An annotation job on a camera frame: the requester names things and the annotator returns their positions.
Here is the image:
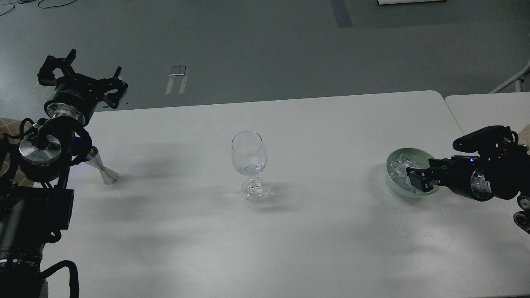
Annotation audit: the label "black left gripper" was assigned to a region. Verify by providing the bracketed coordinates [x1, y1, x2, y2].
[37, 49, 128, 125]

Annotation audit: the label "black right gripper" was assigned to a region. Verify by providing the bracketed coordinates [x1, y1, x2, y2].
[406, 156, 483, 202]

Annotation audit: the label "clear ice cubes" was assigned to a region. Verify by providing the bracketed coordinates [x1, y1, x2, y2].
[387, 153, 423, 194]

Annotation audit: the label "steel double jigger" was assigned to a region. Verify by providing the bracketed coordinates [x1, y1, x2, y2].
[84, 146, 120, 185]

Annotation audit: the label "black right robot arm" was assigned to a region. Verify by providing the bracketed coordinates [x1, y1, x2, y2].
[406, 135, 529, 233]

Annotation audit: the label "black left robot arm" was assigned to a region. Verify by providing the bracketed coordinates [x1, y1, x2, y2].
[0, 49, 128, 298]

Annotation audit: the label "clear wine glass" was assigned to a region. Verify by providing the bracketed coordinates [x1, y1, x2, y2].
[231, 131, 270, 202]

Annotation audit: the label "green bowl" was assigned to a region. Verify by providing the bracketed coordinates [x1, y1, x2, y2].
[385, 148, 441, 199]

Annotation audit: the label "beige checkered sofa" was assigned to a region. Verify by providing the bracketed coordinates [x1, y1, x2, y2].
[0, 118, 34, 189]

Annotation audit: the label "beige foam block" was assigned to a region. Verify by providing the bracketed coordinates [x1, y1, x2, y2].
[518, 124, 530, 148]

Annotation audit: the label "white board on floor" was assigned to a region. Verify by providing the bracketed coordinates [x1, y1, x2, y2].
[377, 0, 445, 5]

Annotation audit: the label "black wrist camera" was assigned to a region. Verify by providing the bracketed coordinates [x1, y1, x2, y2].
[452, 126, 514, 153]

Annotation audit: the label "black floor cables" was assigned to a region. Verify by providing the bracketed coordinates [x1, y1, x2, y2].
[0, 0, 78, 16]

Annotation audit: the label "white chair frame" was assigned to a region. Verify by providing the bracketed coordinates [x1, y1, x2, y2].
[489, 61, 530, 94]

